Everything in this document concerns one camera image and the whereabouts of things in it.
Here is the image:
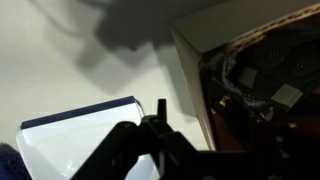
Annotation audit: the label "black glove yellow label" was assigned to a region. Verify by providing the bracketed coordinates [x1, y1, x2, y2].
[213, 84, 271, 116]

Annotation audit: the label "brown cardboard box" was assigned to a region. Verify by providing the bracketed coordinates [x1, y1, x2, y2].
[169, 0, 320, 153]

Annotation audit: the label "black fabric grey patches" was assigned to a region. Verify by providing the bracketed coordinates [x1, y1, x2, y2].
[206, 19, 320, 114]

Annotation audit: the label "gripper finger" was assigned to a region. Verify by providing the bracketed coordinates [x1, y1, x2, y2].
[155, 98, 168, 122]

